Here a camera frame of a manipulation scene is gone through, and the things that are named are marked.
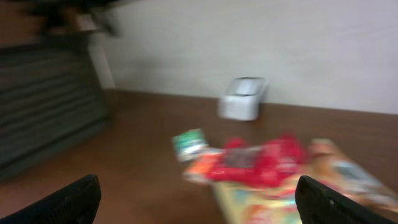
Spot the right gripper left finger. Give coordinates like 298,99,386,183
1,174,101,224

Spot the green tissue pack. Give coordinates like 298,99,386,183
172,129,208,162

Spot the red snack bag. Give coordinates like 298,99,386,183
207,134,307,188

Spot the white barcode scanner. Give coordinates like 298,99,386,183
218,77,269,121

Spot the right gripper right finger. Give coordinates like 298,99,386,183
295,175,397,224

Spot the yellow wet wipes pack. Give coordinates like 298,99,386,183
213,139,397,224

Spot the grey plastic basket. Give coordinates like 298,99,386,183
1,37,111,180

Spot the orange tissue pack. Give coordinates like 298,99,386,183
182,148,224,185

